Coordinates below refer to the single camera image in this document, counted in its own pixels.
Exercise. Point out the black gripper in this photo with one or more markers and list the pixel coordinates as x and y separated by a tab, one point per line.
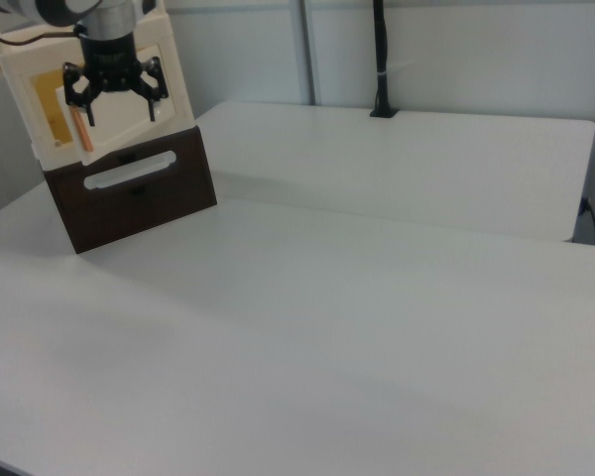
109	64

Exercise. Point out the dark brown drawer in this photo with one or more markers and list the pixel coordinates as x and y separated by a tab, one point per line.
144	208

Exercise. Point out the black camera pole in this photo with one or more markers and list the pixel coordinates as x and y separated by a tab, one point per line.
383	59

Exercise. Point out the translucent white cabinet door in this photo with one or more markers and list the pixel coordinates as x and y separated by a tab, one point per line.
121	121

